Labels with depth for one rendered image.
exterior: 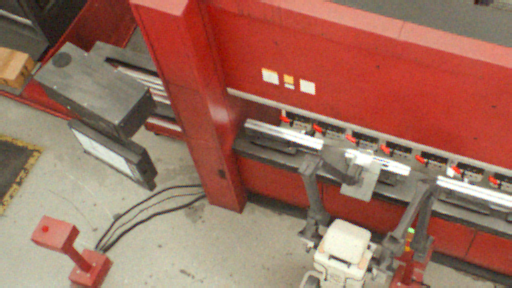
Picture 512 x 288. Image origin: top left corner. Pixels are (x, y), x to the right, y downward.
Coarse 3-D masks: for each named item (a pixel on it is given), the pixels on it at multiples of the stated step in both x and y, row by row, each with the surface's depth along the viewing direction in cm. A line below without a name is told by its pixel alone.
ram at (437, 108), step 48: (240, 48) 382; (288, 48) 366; (336, 48) 352; (240, 96) 427; (288, 96) 408; (336, 96) 390; (384, 96) 374; (432, 96) 359; (480, 96) 346; (432, 144) 399; (480, 144) 382
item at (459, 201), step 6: (444, 192) 444; (438, 198) 443; (444, 198) 442; (450, 198) 442; (456, 198) 442; (462, 198) 442; (456, 204) 441; (462, 204) 440; (468, 204) 440; (474, 204) 440; (480, 204) 440; (474, 210) 440; (480, 210) 438; (486, 210) 438
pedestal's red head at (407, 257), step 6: (408, 234) 446; (432, 246) 450; (408, 252) 440; (414, 252) 449; (396, 258) 449; (402, 258) 445; (408, 258) 440; (426, 258) 446; (408, 264) 449; (414, 264) 445; (420, 264) 445; (426, 264) 445
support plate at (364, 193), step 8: (352, 160) 445; (368, 168) 442; (376, 168) 442; (368, 176) 440; (376, 176) 440; (344, 184) 438; (368, 184) 437; (344, 192) 435; (352, 192) 435; (360, 192) 435; (368, 192) 435; (368, 200) 433
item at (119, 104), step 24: (72, 48) 372; (48, 72) 366; (72, 72) 365; (96, 72) 365; (120, 72) 365; (48, 96) 380; (72, 96) 359; (96, 96) 359; (120, 96) 358; (144, 96) 361; (96, 120) 365; (120, 120) 352; (144, 120) 371
